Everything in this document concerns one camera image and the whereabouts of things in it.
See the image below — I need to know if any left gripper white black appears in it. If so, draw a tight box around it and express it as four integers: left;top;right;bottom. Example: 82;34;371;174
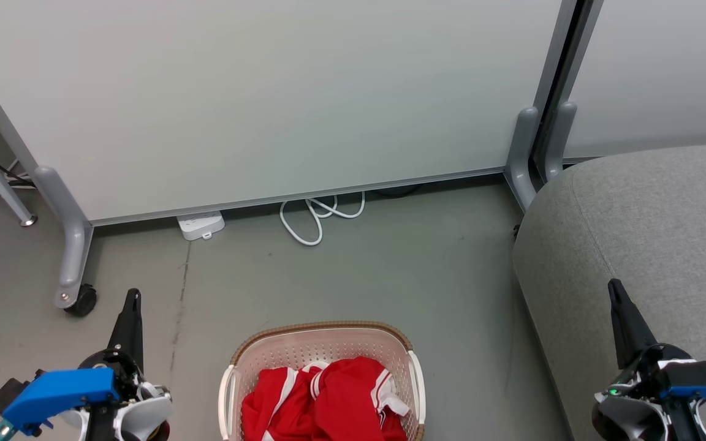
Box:
58;288;174;441

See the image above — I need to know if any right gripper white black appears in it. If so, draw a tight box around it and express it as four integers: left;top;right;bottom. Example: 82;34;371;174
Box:
591;278;706;441

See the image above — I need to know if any red and white jersey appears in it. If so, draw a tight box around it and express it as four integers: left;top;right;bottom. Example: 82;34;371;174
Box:
241;356;412;441

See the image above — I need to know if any grey fabric sofa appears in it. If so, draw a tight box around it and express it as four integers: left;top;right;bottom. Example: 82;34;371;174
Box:
512;142;706;441

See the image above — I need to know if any black caster wheel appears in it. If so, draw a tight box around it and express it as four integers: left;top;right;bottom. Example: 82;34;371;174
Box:
64;284;98;318

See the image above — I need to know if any grey partition foot with caster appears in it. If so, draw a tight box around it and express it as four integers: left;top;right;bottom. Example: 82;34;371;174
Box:
34;166;94;309

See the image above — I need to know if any white power strip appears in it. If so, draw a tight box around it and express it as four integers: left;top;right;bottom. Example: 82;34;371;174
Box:
176;211;226;241

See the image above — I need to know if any white plastic laundry basket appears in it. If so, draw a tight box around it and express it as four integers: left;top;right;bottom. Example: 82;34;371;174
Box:
218;320;427;441

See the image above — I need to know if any narrow white partition panel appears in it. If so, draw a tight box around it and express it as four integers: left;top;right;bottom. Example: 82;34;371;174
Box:
564;0;706;164

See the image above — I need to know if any large white partition panel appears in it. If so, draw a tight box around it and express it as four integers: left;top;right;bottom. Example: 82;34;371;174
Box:
0;0;577;227

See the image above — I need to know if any looped white power cable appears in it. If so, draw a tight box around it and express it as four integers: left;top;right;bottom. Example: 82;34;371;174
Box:
279;191;366;247

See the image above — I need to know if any black cable under partition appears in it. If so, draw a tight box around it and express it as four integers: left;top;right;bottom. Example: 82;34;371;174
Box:
370;183;423;199

